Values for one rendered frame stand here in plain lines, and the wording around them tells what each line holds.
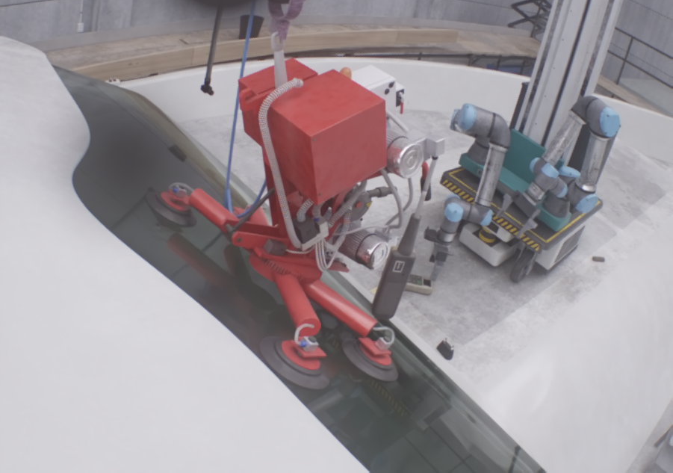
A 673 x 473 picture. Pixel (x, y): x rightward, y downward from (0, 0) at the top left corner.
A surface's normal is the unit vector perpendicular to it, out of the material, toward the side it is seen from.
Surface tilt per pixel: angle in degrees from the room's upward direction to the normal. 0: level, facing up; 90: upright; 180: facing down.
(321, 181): 90
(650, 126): 90
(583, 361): 21
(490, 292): 0
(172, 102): 90
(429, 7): 90
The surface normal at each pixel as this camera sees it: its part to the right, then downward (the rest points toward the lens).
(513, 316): 0.21, -0.82
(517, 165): -0.72, 0.25
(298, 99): -0.07, -0.70
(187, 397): 0.48, -0.83
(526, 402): 0.40, -0.61
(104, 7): 0.63, 0.53
